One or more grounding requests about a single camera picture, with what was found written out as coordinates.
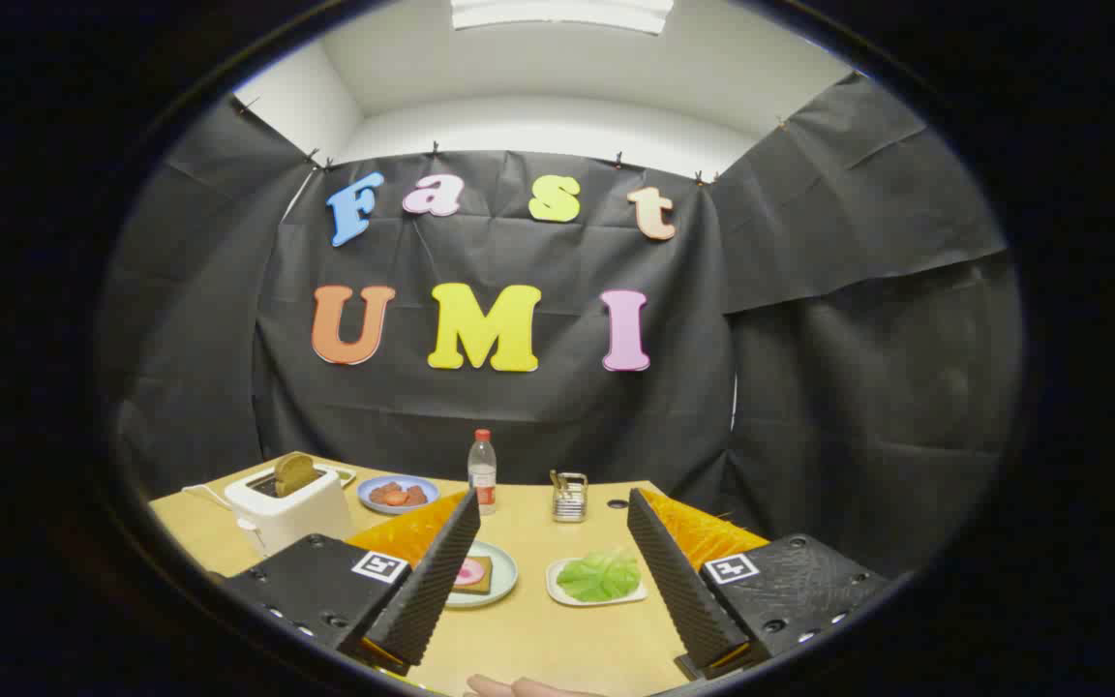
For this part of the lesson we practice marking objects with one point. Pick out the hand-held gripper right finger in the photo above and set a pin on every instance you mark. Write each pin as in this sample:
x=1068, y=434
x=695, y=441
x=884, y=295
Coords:
x=678, y=581

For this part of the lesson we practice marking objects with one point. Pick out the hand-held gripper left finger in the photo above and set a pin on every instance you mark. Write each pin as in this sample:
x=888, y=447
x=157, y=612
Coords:
x=432, y=581

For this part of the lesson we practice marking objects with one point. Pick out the green lettuce leaf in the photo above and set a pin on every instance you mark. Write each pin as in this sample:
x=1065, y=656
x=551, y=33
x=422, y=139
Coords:
x=601, y=576

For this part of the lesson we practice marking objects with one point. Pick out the brown toasted bread slice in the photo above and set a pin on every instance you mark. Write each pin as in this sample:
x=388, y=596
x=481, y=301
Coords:
x=296, y=474

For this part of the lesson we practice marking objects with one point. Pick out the pink ham slice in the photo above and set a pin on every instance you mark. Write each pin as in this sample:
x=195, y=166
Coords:
x=468, y=573

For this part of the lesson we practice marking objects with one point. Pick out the square brown bread slice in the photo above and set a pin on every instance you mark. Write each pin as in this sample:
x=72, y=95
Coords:
x=488, y=573

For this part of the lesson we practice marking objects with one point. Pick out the pale green round plate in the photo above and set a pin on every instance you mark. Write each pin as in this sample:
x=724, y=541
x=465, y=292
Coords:
x=503, y=577

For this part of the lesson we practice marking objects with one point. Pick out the white square plate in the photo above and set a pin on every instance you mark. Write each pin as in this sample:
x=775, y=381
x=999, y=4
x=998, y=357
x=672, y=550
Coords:
x=596, y=603

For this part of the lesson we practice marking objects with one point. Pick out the brown meat patty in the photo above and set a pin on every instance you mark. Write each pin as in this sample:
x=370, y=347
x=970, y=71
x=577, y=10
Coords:
x=417, y=495
x=379, y=492

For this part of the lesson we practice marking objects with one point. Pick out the red tomato slice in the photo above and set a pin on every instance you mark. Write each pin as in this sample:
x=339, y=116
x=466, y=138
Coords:
x=395, y=499

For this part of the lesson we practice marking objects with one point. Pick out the blue plate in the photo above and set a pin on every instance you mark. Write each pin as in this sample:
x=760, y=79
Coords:
x=398, y=478

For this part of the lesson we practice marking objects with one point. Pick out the clear bottle with red cap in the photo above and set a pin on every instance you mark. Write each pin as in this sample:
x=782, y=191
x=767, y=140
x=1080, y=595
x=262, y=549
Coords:
x=482, y=474

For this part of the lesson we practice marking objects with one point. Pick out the white divided seasoning tray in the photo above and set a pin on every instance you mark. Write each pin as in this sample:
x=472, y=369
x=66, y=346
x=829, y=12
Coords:
x=346, y=474

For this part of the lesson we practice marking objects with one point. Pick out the white toaster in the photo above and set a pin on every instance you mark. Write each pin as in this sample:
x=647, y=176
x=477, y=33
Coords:
x=296, y=518

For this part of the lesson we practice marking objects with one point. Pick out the black backdrop cloth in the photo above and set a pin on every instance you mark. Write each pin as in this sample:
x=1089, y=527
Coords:
x=519, y=416

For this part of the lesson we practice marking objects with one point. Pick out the ceiling light panel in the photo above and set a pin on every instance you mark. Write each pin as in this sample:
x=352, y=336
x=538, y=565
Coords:
x=562, y=15

